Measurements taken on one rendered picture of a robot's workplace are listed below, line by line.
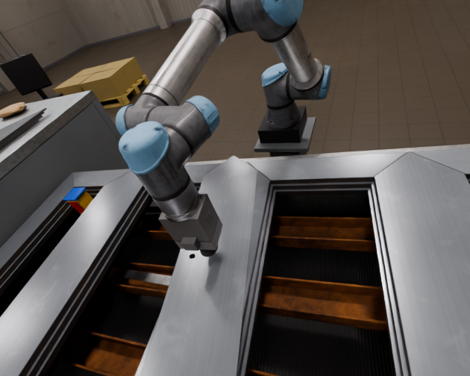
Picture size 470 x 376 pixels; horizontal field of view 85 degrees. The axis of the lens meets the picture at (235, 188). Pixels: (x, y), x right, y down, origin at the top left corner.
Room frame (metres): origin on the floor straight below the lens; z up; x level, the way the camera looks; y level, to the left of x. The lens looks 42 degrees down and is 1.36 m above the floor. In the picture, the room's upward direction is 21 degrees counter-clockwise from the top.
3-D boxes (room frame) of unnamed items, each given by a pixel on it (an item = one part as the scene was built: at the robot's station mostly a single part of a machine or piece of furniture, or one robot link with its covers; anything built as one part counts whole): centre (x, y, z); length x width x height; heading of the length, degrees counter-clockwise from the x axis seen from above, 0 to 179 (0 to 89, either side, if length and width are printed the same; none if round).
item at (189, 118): (0.45, 0.05, 1.15); 0.11 x 0.11 x 0.08; 46
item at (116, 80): (4.97, 1.52, 0.23); 1.37 x 0.94 x 0.45; 56
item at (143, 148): (0.37, 0.10, 1.15); 0.09 x 0.08 x 0.11; 136
